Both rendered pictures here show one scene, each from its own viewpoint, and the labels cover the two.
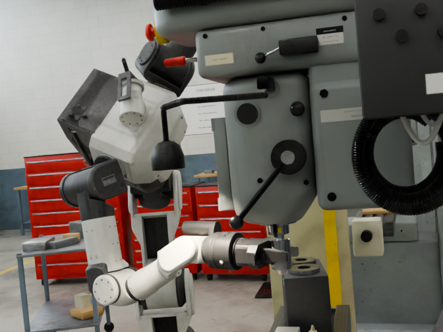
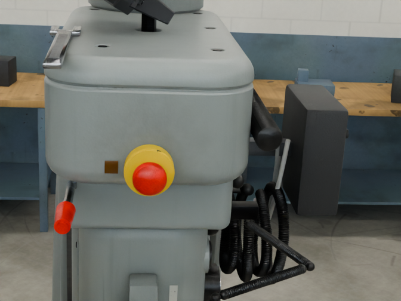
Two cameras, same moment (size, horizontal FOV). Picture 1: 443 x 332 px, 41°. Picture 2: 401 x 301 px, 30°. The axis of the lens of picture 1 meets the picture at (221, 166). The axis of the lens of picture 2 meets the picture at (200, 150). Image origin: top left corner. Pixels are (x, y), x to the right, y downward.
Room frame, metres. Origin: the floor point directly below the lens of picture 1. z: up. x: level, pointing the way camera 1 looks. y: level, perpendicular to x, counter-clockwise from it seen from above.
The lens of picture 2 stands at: (1.59, 0.92, 2.07)
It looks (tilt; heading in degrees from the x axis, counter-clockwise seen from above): 18 degrees down; 250
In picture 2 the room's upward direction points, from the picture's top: 3 degrees clockwise
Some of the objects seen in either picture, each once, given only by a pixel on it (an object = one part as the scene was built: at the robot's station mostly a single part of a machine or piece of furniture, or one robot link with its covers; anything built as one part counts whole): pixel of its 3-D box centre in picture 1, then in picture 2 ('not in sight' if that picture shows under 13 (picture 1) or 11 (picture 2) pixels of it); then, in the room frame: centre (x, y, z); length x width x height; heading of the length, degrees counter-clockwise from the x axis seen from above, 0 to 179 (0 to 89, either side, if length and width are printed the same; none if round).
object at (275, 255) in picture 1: (273, 256); not in sight; (1.29, -0.10, 1.23); 0.06 x 0.02 x 0.03; 59
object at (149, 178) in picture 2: (153, 31); (149, 177); (1.37, 0.13, 1.76); 0.04 x 0.03 x 0.04; 166
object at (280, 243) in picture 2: (223, 98); (277, 243); (1.13, -0.02, 1.58); 0.17 x 0.01 x 0.01; 101
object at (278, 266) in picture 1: (280, 255); not in sight; (1.31, -0.12, 1.23); 0.05 x 0.05 x 0.06
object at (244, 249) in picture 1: (244, 252); not in sight; (1.36, -0.04, 1.23); 0.13 x 0.12 x 0.10; 149
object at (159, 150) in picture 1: (167, 154); not in sight; (1.28, 0.11, 1.48); 0.07 x 0.07 x 0.06
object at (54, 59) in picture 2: not in sight; (60, 44); (1.46, 0.01, 1.89); 0.24 x 0.04 x 0.01; 77
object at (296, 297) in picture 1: (304, 297); not in sight; (1.70, -0.21, 1.02); 0.22 x 0.12 x 0.20; 177
